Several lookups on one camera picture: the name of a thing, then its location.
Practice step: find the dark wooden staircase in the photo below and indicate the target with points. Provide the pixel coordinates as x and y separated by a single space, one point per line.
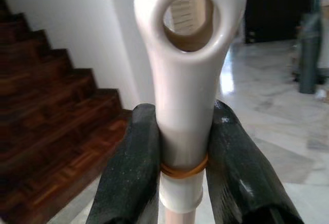
51 105

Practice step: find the dark wooden cabinet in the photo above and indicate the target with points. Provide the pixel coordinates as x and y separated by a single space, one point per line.
277 16

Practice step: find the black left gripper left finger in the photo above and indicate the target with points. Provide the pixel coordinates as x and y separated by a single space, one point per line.
128 172

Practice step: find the grey green upright tube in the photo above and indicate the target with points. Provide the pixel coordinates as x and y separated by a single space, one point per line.
308 54

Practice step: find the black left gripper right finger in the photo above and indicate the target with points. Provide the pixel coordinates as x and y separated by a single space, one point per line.
239 177

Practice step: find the orange rubber band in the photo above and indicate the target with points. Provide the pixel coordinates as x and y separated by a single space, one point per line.
180 174

